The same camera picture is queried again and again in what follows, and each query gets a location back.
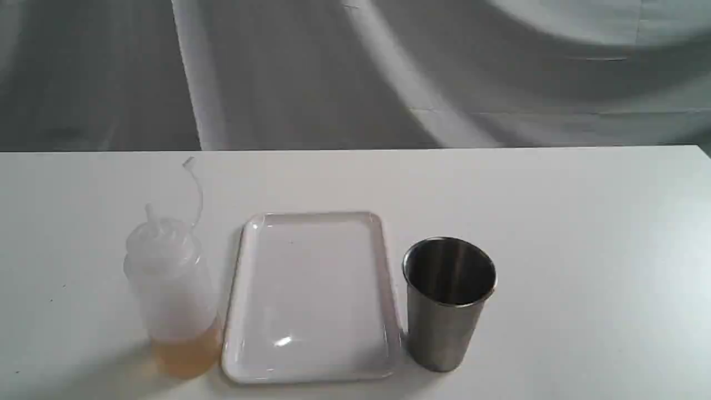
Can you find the translucent plastic squeeze bottle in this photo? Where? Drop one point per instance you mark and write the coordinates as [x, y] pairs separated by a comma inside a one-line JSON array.
[[169, 276]]

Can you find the stainless steel cup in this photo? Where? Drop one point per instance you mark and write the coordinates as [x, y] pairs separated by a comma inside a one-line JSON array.
[[448, 281]]

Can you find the white rectangular plastic tray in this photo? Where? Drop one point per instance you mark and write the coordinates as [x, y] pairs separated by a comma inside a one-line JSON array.
[[312, 301]]

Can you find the grey fabric backdrop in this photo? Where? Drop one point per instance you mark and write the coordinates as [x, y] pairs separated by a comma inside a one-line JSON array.
[[297, 75]]

